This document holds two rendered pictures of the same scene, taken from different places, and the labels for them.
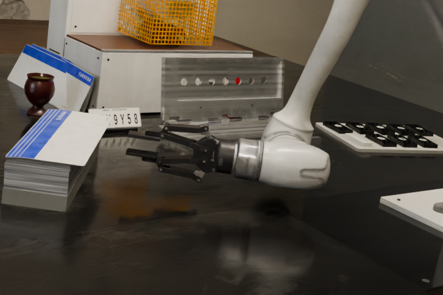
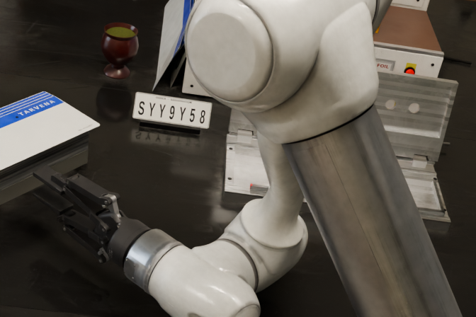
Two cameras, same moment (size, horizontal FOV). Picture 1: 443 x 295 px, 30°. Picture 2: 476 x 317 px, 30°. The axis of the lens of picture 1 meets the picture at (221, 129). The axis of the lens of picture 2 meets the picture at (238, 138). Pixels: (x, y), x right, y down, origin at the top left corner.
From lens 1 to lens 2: 1.25 m
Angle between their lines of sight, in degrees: 36
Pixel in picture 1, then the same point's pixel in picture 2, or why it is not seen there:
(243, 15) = not seen: outside the picture
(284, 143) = (191, 262)
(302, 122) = (269, 231)
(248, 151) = (140, 255)
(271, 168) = (157, 291)
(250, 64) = (392, 82)
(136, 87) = not seen: hidden behind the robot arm
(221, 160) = (111, 252)
